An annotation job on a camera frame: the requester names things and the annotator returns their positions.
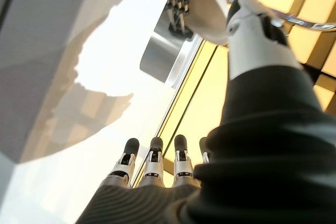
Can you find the black sink dish rack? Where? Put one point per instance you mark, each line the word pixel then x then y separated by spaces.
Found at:
pixel 178 11

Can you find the cream round plate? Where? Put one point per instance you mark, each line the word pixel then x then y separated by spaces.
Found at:
pixel 207 11

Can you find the stainless steel sink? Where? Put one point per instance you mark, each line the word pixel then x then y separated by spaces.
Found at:
pixel 157 56

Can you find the chrome kitchen faucet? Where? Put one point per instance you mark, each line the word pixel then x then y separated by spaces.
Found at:
pixel 309 23

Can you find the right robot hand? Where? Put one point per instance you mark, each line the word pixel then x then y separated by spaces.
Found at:
pixel 262 161

